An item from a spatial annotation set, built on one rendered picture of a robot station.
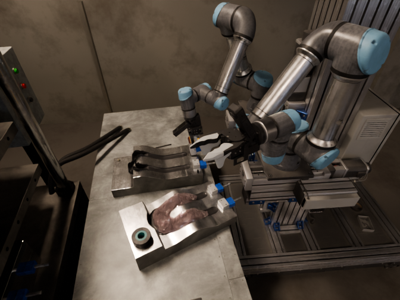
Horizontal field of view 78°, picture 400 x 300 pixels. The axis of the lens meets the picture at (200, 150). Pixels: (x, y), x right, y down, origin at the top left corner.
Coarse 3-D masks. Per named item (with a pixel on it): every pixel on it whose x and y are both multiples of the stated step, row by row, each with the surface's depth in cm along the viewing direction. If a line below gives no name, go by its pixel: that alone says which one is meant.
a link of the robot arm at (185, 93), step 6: (180, 90) 126; (186, 90) 125; (192, 90) 128; (180, 96) 126; (186, 96) 125; (192, 96) 128; (180, 102) 129; (186, 102) 127; (192, 102) 129; (186, 108) 129; (192, 108) 130
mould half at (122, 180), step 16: (128, 160) 149; (144, 160) 139; (160, 160) 145; (176, 160) 145; (112, 176) 139; (128, 176) 139; (144, 176) 130; (160, 176) 135; (176, 176) 136; (192, 176) 137; (112, 192) 133; (128, 192) 135; (144, 192) 138
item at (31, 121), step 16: (0, 64) 91; (0, 80) 94; (16, 96) 99; (16, 112) 103; (32, 112) 108; (32, 128) 109; (48, 144) 119; (48, 160) 122; (64, 176) 133; (64, 192) 136
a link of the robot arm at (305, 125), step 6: (306, 126) 105; (294, 132) 105; (300, 132) 105; (306, 132) 104; (294, 138) 105; (300, 138) 104; (288, 144) 108; (294, 144) 105; (288, 150) 112; (294, 150) 107
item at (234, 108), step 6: (228, 108) 66; (234, 108) 65; (240, 108) 64; (234, 114) 65; (240, 114) 65; (240, 120) 66; (246, 120) 66; (240, 126) 69; (246, 126) 68; (252, 126) 69; (246, 132) 69; (252, 132) 70
